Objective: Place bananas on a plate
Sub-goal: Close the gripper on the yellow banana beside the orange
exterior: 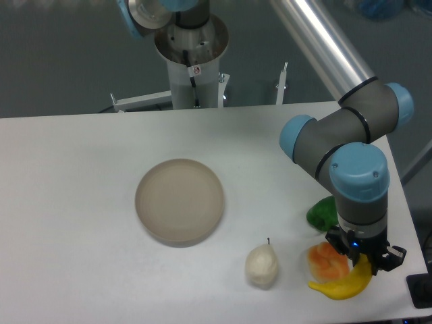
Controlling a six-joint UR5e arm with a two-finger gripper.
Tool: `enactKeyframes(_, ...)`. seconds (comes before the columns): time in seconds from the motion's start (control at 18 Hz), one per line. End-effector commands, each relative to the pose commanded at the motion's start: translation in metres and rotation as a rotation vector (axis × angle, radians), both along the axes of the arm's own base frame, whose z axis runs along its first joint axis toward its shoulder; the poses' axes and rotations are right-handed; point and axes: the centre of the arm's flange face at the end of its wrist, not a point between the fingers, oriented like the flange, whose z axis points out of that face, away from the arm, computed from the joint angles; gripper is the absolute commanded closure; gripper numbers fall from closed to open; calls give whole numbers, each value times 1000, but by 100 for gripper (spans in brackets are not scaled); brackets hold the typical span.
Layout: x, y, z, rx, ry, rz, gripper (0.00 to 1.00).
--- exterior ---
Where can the white metal frame bracket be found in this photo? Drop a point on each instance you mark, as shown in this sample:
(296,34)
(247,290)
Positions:
(141,103)

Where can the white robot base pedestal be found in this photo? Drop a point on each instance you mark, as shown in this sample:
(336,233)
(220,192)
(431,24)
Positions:
(192,57)

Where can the white pear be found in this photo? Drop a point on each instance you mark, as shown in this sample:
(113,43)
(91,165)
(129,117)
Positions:
(261,266)

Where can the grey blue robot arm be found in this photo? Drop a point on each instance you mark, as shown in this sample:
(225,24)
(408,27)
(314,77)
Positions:
(338,150)

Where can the green bell pepper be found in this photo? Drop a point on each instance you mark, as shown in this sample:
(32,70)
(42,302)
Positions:
(323,215)

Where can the white metal upright bracket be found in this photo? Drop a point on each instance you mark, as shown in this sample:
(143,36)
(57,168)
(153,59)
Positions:
(282,85)

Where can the beige round plate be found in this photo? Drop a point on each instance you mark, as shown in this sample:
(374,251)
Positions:
(180,202)

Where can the peeled orange fruit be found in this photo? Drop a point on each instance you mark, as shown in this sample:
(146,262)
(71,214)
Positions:
(326,264)

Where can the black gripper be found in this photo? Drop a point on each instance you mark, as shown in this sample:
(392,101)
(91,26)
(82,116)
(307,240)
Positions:
(352,244)

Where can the black device at table edge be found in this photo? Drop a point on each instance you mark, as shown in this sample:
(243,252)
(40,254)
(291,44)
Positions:
(419,286)

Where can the yellow banana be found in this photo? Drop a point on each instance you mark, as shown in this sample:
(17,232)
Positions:
(350,286)

